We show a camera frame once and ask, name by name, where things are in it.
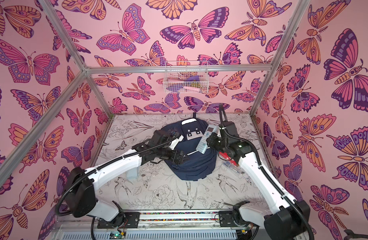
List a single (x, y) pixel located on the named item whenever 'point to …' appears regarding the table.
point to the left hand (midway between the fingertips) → (185, 154)
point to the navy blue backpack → (196, 165)
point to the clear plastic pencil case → (234, 166)
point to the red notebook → (224, 156)
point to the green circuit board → (116, 235)
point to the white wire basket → (189, 77)
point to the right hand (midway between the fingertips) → (206, 137)
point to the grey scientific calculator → (203, 145)
